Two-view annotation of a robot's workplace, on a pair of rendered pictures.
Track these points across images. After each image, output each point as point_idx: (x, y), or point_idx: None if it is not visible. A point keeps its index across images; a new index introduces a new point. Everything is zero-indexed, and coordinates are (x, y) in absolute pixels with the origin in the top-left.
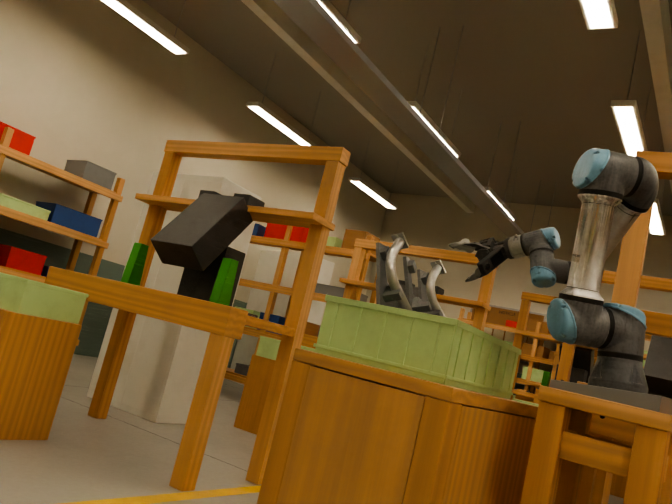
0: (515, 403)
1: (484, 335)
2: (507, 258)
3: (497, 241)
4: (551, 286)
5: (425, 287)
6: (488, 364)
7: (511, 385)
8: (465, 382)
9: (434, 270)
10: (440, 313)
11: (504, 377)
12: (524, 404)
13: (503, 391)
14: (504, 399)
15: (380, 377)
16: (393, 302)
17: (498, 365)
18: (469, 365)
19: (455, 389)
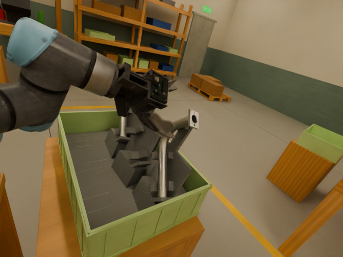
0: (40, 206)
1: (62, 140)
2: (114, 97)
3: (148, 75)
4: (19, 128)
5: (182, 135)
6: (66, 171)
7: (84, 254)
8: (61, 157)
9: (180, 118)
10: (152, 154)
11: (77, 220)
12: (38, 225)
13: (76, 231)
14: (42, 186)
15: None
16: (131, 120)
17: (72, 191)
18: (62, 150)
19: (46, 139)
